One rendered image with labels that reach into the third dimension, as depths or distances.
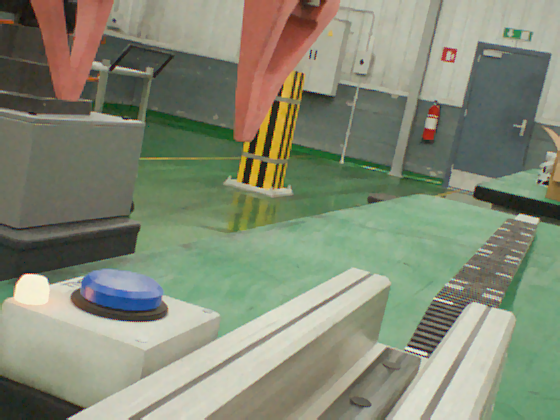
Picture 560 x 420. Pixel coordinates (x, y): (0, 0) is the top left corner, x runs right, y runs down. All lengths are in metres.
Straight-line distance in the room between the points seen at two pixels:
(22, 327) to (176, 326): 0.07
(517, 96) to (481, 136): 0.72
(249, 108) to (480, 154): 11.22
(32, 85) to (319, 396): 0.54
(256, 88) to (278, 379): 0.13
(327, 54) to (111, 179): 11.11
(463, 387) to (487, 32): 11.41
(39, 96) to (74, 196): 0.11
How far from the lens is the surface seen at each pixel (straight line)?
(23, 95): 0.81
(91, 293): 0.38
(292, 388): 0.32
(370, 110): 11.94
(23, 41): 0.84
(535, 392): 0.63
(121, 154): 0.88
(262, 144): 6.90
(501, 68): 11.57
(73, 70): 0.41
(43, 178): 0.79
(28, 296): 0.38
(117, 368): 0.36
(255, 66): 0.34
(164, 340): 0.37
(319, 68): 11.96
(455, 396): 0.30
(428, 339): 0.61
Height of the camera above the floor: 0.96
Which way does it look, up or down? 9 degrees down
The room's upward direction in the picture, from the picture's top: 12 degrees clockwise
